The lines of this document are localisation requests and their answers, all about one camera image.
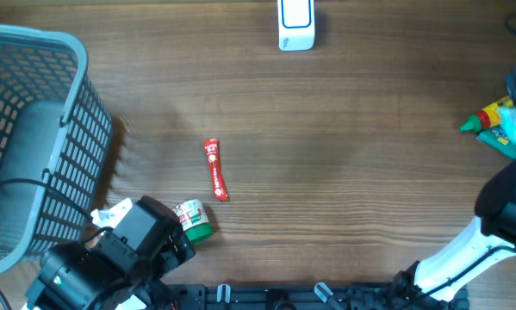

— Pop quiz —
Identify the green lid jar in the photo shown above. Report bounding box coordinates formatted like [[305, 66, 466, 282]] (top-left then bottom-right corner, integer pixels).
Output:
[[173, 199, 214, 245]]

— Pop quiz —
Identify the teal tissue packet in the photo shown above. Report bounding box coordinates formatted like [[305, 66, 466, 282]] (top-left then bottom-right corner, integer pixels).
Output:
[[497, 108, 516, 144]]

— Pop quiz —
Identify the green cap sauce bottle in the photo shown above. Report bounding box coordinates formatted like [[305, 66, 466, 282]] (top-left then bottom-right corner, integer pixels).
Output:
[[459, 96, 513, 133]]

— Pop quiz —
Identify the green 3M gloves packet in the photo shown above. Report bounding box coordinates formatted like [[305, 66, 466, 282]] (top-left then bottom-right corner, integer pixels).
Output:
[[477, 126, 516, 159]]

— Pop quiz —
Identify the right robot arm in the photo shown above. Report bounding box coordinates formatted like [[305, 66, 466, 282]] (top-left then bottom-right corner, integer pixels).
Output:
[[386, 159, 516, 309]]

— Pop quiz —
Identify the grey plastic mesh basket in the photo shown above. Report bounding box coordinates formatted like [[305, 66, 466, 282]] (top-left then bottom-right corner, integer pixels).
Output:
[[0, 25, 113, 274]]

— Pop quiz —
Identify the red sachet stick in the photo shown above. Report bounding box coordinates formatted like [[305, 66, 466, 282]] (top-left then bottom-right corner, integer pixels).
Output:
[[203, 138, 229, 202]]

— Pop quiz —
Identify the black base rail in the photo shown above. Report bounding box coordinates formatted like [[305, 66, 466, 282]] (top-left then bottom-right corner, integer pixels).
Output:
[[163, 282, 471, 310]]

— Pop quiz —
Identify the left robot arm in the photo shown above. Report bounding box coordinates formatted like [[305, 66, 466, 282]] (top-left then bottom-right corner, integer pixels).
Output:
[[26, 195, 196, 310]]

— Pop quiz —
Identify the white barcode scanner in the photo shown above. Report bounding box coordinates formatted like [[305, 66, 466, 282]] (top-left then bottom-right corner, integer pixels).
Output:
[[277, 0, 315, 52]]

